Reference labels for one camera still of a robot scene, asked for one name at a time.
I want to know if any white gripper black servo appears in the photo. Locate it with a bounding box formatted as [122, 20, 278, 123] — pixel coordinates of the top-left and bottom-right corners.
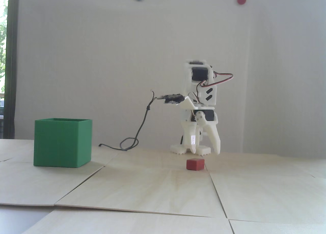
[179, 96, 221, 155]

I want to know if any red block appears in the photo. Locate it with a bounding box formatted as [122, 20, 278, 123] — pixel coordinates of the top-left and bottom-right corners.
[186, 157, 206, 171]

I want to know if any green box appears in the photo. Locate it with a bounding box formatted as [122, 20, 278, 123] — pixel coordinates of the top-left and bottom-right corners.
[34, 118, 92, 168]

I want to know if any thin black camera cable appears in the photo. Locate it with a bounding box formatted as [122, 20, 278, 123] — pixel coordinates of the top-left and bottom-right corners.
[99, 90, 159, 151]

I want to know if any dark window frame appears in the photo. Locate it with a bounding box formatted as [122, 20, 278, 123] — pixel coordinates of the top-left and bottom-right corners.
[3, 0, 20, 139]

